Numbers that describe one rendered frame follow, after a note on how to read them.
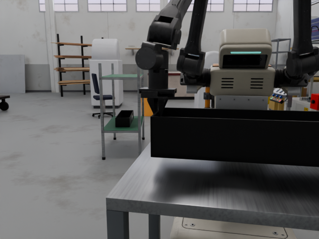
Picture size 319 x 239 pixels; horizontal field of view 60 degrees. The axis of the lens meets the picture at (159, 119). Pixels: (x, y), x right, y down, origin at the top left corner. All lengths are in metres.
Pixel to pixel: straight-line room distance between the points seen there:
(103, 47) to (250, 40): 6.01
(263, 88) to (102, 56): 5.98
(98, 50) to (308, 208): 6.67
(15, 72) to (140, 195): 11.58
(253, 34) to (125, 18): 10.13
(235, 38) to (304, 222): 0.82
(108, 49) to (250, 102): 5.97
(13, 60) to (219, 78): 11.25
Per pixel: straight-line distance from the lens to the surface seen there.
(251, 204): 0.63
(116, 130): 3.19
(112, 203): 0.64
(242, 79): 1.27
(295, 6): 1.20
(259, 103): 1.27
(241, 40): 1.23
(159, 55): 0.73
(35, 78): 12.11
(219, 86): 1.27
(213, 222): 1.55
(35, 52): 12.08
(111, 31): 11.28
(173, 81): 8.65
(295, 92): 1.32
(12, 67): 12.18
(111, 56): 6.98
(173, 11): 0.83
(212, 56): 5.76
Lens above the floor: 1.08
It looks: 11 degrees down
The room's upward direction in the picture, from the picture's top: straight up
